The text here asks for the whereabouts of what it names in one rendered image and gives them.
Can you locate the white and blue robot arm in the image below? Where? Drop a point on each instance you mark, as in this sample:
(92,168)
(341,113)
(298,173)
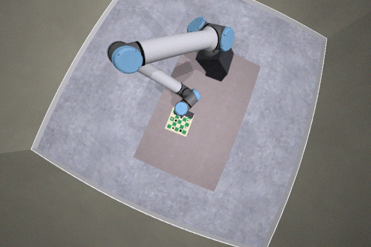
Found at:
(138,56)

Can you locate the green and cream chessboard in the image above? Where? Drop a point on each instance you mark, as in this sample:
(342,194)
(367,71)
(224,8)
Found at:
(179,125)

